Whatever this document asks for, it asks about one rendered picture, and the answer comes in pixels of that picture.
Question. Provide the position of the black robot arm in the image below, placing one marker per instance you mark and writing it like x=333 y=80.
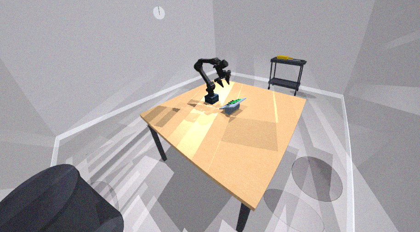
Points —
x=219 y=66

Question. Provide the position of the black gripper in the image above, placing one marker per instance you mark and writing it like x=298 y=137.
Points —
x=219 y=81

